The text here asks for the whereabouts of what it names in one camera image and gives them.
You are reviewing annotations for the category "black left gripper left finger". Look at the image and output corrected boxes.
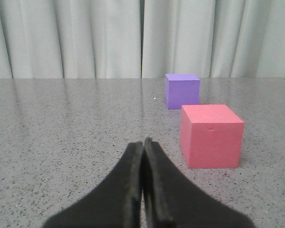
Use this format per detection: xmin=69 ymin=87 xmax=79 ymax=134
xmin=44 ymin=142 xmax=143 ymax=228

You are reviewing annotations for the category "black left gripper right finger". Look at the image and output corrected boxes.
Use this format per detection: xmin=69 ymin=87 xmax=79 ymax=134
xmin=142 ymin=137 xmax=254 ymax=228

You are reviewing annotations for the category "red foam cube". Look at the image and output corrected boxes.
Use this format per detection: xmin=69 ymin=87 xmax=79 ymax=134
xmin=180 ymin=104 xmax=245 ymax=169

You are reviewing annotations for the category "purple foam cube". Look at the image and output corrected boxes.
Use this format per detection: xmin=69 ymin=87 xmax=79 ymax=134
xmin=165 ymin=74 xmax=200 ymax=109

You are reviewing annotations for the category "grey pleated curtain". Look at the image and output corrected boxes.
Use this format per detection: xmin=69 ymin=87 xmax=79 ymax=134
xmin=0 ymin=0 xmax=285 ymax=78

